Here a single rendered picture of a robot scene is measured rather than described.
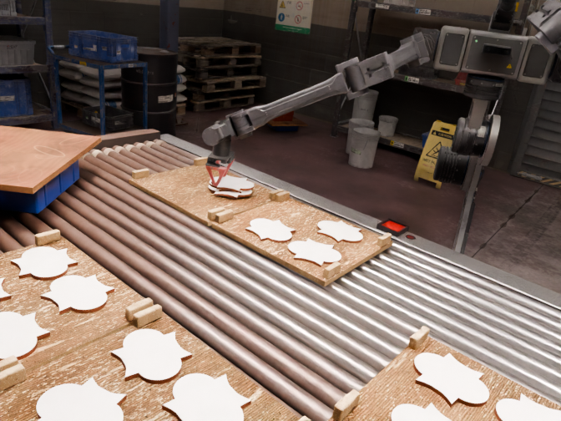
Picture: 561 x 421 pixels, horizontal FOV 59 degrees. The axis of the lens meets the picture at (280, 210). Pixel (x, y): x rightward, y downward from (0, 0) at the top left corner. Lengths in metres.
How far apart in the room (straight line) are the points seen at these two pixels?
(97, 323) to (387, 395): 0.57
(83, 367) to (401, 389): 0.57
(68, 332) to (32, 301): 0.14
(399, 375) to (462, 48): 1.32
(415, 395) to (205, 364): 0.38
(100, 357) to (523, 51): 1.67
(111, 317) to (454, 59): 1.49
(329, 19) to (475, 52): 5.10
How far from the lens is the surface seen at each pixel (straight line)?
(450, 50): 2.00
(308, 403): 0.93
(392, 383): 0.98
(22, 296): 1.16
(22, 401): 0.92
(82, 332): 1.04
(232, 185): 1.64
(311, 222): 1.52
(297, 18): 7.29
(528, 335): 1.30
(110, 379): 0.93
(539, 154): 6.04
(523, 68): 2.02
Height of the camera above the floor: 1.56
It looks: 24 degrees down
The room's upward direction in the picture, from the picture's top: 7 degrees clockwise
